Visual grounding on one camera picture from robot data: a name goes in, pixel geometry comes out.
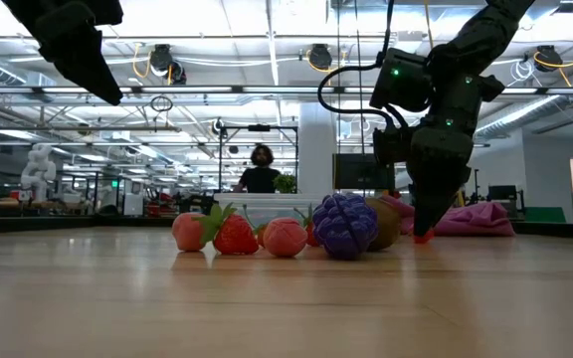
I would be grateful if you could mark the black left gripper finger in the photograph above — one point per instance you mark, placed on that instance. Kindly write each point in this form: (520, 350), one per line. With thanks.
(92, 74)

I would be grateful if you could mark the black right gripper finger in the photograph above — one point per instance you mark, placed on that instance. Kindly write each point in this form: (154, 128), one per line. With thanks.
(431, 209)

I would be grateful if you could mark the brown kiwi toy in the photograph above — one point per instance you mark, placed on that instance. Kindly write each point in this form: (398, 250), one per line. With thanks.
(388, 224)

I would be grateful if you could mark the purple grape bunch toy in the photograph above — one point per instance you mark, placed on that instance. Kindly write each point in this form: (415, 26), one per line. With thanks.
(343, 226)

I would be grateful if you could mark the pink peach toy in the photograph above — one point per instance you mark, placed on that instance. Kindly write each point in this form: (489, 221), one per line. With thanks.
(187, 233)
(285, 237)

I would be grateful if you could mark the large red strawberry toy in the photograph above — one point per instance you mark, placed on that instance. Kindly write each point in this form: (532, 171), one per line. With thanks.
(236, 236)

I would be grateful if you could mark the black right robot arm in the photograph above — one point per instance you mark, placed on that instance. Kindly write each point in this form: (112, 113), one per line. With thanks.
(465, 50)

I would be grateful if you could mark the clear plastic tupperware container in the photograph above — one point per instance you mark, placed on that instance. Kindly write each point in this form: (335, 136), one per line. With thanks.
(266, 204)

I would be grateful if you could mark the magenta cloth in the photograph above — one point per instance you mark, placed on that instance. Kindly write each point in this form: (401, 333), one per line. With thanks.
(475, 219)

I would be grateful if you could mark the black monitor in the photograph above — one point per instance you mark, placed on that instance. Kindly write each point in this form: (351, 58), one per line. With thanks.
(363, 171)

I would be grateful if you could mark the white robot figure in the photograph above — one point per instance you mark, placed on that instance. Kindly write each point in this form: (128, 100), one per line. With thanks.
(39, 171)

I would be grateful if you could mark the green board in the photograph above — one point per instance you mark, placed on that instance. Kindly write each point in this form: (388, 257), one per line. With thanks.
(545, 215)

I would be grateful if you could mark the green leafy potted plant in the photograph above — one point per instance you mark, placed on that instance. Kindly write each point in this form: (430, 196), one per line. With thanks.
(285, 184)

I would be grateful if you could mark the person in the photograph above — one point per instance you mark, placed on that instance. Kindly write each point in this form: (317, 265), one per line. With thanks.
(260, 176)

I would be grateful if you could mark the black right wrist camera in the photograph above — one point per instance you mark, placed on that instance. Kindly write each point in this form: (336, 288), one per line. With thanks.
(391, 146)

